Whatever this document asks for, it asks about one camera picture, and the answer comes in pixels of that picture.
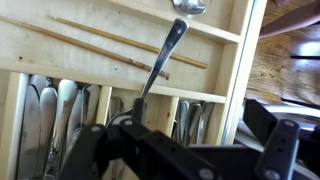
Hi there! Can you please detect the wooden chopstick upper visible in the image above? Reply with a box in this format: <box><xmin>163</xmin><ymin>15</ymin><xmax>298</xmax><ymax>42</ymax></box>
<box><xmin>49</xmin><ymin>16</ymin><xmax>208</xmax><ymax>69</ymax></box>

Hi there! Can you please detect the wooden cutlery tray organizer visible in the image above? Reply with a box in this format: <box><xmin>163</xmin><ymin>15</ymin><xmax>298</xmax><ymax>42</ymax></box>
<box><xmin>0</xmin><ymin>0</ymin><xmax>258</xmax><ymax>180</ymax></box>

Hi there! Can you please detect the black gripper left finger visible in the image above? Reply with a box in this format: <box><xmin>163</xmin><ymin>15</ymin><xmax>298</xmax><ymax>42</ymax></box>
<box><xmin>120</xmin><ymin>98</ymin><xmax>220</xmax><ymax>180</ymax></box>

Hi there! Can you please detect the person in red shorts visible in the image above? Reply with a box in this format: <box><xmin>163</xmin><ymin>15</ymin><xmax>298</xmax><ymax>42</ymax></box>
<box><xmin>259</xmin><ymin>0</ymin><xmax>320</xmax><ymax>38</ymax></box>

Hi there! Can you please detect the wooden chopstick lower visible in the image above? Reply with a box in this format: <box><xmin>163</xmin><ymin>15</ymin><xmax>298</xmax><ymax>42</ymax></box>
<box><xmin>0</xmin><ymin>16</ymin><xmax>152</xmax><ymax>72</ymax></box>

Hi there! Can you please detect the forks bundle in drawer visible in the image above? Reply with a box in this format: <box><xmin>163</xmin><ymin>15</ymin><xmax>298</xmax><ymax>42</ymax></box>
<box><xmin>171</xmin><ymin>100</ymin><xmax>215</xmax><ymax>147</ymax></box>

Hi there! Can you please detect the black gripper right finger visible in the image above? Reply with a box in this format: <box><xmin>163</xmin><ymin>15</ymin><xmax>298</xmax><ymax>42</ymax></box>
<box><xmin>243</xmin><ymin>99</ymin><xmax>300</xmax><ymax>180</ymax></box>

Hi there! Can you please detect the open wooden cutlery drawer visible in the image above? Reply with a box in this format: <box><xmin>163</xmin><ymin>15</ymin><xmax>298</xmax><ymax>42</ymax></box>
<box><xmin>0</xmin><ymin>0</ymin><xmax>269</xmax><ymax>180</ymax></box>

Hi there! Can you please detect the silver spoon from holder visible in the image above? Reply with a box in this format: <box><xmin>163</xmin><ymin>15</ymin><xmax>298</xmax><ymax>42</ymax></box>
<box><xmin>106</xmin><ymin>17</ymin><xmax>190</xmax><ymax>128</ymax></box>

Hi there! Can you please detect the knives bundle in drawer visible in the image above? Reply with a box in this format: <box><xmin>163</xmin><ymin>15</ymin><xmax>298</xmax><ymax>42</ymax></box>
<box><xmin>17</xmin><ymin>75</ymin><xmax>100</xmax><ymax>180</ymax></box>

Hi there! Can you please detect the wooden chopstick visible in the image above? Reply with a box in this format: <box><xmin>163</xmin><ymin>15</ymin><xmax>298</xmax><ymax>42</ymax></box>
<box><xmin>0</xmin><ymin>16</ymin><xmax>152</xmax><ymax>72</ymax></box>
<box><xmin>49</xmin><ymin>16</ymin><xmax>208</xmax><ymax>69</ymax></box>

